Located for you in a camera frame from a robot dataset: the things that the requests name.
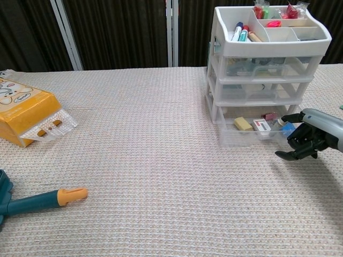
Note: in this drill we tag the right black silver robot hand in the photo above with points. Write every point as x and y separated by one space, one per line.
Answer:
321 128

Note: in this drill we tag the small yellow block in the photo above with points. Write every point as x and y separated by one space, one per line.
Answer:
243 124

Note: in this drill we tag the clear bottom drawer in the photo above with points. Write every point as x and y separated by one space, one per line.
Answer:
233 139

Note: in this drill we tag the clear drawer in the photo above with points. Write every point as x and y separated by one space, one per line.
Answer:
238 67
233 139
235 92

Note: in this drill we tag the small white red box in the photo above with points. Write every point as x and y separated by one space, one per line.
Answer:
262 127

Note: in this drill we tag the clear middle drawer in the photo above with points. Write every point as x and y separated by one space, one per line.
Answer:
235 92

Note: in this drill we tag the clear top drawer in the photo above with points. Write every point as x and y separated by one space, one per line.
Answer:
238 67

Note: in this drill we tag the small blue packet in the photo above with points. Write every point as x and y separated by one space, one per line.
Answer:
288 129

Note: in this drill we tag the wooden pen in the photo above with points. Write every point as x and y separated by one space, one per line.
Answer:
255 37

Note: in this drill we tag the pink round tape measure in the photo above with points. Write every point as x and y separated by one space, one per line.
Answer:
274 24

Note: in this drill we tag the red capped green marker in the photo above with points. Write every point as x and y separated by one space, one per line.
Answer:
244 34

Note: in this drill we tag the blue capped white marker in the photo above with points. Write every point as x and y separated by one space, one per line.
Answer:
237 32

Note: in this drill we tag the red green candy packet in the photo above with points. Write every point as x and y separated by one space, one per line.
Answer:
260 10

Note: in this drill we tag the beige woven tablecloth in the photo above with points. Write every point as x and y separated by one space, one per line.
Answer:
160 160

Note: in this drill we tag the yellow cartoon tissue pack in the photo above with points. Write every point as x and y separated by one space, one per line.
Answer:
29 117

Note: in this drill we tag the teal lint roller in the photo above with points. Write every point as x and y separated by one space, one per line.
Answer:
34 202

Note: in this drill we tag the white drawer organizer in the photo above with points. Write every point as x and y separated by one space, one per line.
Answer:
270 48

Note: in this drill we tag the grey partition post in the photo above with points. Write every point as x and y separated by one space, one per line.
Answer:
172 32
67 34

